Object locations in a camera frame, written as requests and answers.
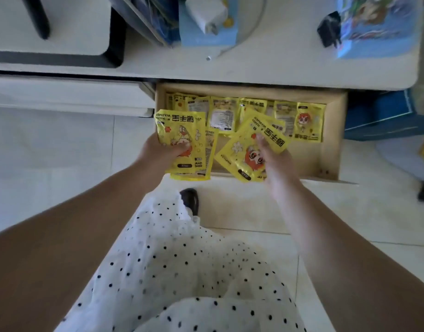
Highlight person's right hand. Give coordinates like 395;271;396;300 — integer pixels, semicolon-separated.
256;133;303;201

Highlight person's left hand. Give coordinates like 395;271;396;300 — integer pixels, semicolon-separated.
137;132;192;178

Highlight light wooden drawer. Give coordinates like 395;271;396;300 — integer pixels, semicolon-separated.
155;83;357;185

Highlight person's left forearm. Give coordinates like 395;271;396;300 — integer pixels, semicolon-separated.
0;162;164;332

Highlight person's right forearm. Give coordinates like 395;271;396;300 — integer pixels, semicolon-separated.
270;179;424;332

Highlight person's left black shoe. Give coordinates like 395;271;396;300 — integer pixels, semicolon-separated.
180;188;200;217

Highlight white cabinet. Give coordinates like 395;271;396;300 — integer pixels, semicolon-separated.
0;0;423;118

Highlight white polka dot dress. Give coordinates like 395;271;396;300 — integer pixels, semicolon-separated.
54;190;308;332

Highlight light blue tissue box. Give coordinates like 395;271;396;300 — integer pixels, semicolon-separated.
178;0;239;47

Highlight blue and white folders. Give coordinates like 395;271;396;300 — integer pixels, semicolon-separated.
106;0;181;47

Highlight small black object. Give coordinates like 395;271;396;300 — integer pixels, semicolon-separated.
317;11;342;49

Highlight white tissue pack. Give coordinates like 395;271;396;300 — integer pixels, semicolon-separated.
185;0;229;35

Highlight blue printed box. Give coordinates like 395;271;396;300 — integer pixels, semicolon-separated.
336;0;421;59

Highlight grey cable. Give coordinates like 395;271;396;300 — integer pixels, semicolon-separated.
206;0;268;62

